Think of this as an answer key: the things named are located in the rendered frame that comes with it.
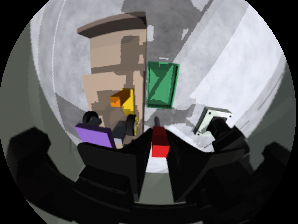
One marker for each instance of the red-headed pin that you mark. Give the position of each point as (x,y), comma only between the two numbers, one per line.
(160,142)

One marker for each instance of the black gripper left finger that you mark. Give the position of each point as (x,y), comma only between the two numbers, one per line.
(130,161)

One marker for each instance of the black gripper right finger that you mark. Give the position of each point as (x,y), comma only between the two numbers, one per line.
(187,164)

